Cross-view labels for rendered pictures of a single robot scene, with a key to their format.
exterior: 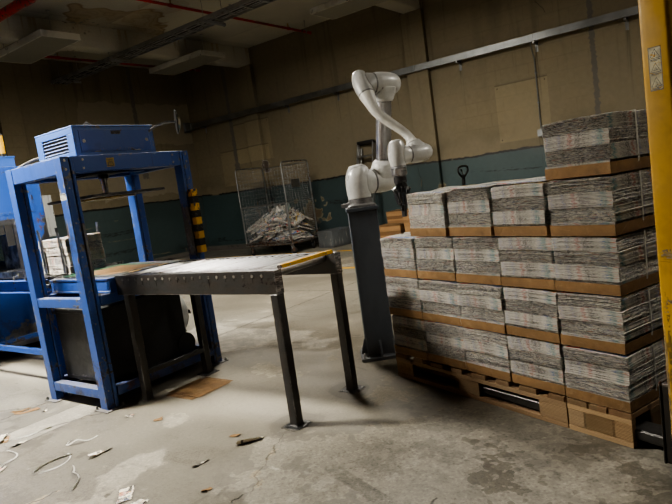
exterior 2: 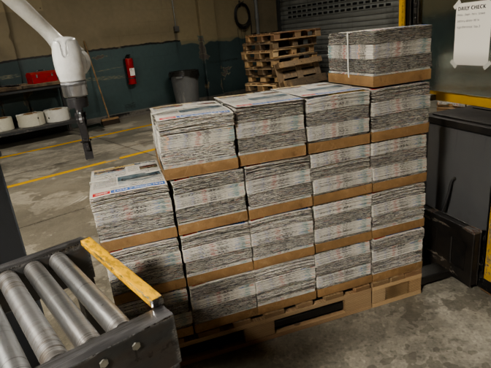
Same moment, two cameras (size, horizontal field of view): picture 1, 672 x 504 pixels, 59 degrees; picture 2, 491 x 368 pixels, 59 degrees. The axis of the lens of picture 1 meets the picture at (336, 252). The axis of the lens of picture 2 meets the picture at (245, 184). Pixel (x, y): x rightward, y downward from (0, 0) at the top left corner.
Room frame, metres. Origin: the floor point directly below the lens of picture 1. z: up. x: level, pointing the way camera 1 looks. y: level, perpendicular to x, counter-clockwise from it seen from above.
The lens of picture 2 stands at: (2.45, 0.98, 1.32)
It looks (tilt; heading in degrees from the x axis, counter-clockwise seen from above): 19 degrees down; 286
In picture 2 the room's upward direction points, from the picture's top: 6 degrees counter-clockwise
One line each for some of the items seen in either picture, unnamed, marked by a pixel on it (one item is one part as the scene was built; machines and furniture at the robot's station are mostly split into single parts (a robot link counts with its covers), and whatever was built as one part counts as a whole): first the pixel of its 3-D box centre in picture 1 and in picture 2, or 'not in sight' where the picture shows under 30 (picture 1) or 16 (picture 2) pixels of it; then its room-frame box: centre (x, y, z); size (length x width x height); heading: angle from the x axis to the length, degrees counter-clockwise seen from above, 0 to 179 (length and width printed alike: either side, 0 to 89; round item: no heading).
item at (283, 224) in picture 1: (276, 208); not in sight; (11.40, 1.01, 0.85); 1.21 x 0.83 x 1.71; 53
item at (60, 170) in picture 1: (87, 285); not in sight; (3.53, 1.52, 0.77); 0.09 x 0.09 x 1.55; 53
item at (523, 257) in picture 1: (486, 310); (240, 243); (2.99, -0.73, 0.42); 1.17 x 0.39 x 0.83; 32
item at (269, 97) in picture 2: (492, 183); (256, 98); (2.87, -0.80, 1.06); 0.37 x 0.29 x 0.01; 120
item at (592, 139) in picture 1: (613, 274); (375, 168); (2.38, -1.12, 0.65); 0.39 x 0.30 x 1.29; 122
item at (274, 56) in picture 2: not in sight; (282, 67); (3.88, -7.51, 0.65); 1.33 x 0.94 x 1.30; 57
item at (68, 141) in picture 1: (97, 145); not in sight; (4.05, 1.49, 1.65); 0.60 x 0.45 x 0.20; 143
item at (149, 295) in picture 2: (306, 258); (117, 266); (3.04, 0.16, 0.81); 0.43 x 0.03 x 0.02; 143
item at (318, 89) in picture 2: (544, 178); (313, 89); (2.65, -0.97, 1.06); 0.37 x 0.28 x 0.01; 122
